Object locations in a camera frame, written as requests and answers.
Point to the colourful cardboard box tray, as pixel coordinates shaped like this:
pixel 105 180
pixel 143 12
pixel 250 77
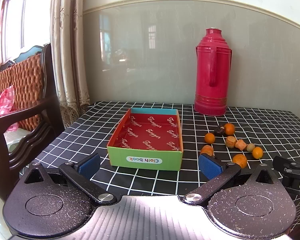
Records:
pixel 147 138

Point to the orange fruit front left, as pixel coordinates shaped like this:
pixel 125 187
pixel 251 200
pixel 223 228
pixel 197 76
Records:
pixel 207 149

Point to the pink plastic bag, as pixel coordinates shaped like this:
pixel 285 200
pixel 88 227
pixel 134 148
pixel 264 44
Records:
pixel 7 98

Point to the carrot chunk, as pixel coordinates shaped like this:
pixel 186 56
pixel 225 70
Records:
pixel 230 141

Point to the small green fruit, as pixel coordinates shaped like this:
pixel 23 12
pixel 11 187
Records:
pixel 250 147

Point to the dark wooden armchair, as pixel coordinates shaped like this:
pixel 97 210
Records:
pixel 35 109

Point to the dark mangosteen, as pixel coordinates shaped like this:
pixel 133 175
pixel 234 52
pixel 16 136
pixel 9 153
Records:
pixel 219 130

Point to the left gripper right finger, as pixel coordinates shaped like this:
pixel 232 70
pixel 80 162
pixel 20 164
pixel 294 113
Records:
pixel 218 174

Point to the cut carrot piece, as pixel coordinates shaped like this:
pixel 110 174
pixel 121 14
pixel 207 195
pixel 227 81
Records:
pixel 241 145

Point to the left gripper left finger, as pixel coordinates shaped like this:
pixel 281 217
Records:
pixel 80 174

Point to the small orange mandarin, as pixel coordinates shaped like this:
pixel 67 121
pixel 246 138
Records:
pixel 209 138

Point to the beige lace curtain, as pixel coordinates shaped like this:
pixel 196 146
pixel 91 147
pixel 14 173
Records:
pixel 67 46

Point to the red thermos flask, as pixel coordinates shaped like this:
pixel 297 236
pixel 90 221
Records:
pixel 213 71

